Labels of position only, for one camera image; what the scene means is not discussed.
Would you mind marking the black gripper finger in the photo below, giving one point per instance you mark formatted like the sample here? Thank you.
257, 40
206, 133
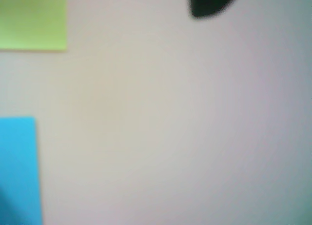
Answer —
209, 3

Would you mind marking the green paper square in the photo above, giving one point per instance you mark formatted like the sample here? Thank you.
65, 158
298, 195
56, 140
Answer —
31, 20

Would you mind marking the light blue paper square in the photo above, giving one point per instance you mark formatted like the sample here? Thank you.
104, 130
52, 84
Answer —
19, 161

